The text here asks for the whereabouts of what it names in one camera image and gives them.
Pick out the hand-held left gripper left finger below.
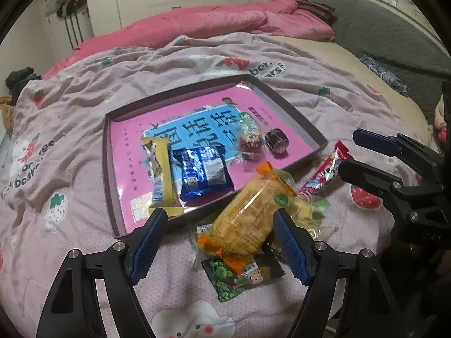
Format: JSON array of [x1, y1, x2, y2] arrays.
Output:
[[37, 208, 170, 338]]

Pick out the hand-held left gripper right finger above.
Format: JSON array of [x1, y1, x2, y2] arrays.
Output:
[[272, 208, 406, 338]]

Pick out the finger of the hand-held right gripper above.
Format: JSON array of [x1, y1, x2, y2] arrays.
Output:
[[352, 128, 445, 181], [338, 158, 403, 202]]

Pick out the green clear pastry packet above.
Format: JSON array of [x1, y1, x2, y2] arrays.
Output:
[[278, 169, 332, 240]]

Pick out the orange rice cracker packet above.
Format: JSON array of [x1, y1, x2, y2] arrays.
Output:
[[195, 161, 298, 266]]

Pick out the yellow wafer packet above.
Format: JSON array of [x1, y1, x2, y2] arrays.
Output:
[[141, 137, 184, 217]]

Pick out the dark green pea packet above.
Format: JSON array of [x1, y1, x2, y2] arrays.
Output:
[[202, 253, 286, 303]]

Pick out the blue cookie packet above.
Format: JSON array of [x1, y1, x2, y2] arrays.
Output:
[[171, 147, 235, 205]]

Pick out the dark shallow cardboard box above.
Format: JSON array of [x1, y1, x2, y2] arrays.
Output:
[[101, 74, 329, 239]]

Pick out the dark jelly candy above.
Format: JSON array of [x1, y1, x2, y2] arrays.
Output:
[[264, 128, 290, 155]]

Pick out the clear red candy packet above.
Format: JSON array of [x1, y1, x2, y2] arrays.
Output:
[[236, 112, 272, 163]]

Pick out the blue patterned cloth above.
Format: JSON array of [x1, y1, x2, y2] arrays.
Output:
[[359, 54, 409, 97]]

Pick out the pink white soft object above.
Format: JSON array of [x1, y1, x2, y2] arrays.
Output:
[[433, 99, 451, 141]]

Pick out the beige bed sheet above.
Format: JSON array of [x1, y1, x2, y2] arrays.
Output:
[[282, 35, 434, 148]]

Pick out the grey quilted headboard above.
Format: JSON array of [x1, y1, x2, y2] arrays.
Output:
[[269, 0, 451, 120]]

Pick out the strawberry printed blanket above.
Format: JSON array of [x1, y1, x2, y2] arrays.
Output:
[[0, 35, 437, 338]]

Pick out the dark striped pillow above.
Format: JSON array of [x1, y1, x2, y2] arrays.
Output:
[[298, 0, 337, 20]]

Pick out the brown fuzzy cloth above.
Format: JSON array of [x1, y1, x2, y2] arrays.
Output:
[[0, 95, 15, 131]]

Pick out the pink quilt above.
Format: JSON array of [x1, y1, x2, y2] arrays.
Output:
[[41, 0, 335, 80]]

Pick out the dark clothes pile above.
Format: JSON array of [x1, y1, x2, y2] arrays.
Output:
[[5, 67, 37, 95]]

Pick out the coat rack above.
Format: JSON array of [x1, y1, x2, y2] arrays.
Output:
[[63, 14, 85, 50]]

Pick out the white wardrobe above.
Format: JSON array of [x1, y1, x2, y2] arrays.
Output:
[[84, 0, 282, 39]]

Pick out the hanging hats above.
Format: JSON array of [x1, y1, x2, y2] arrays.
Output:
[[53, 0, 89, 18]]

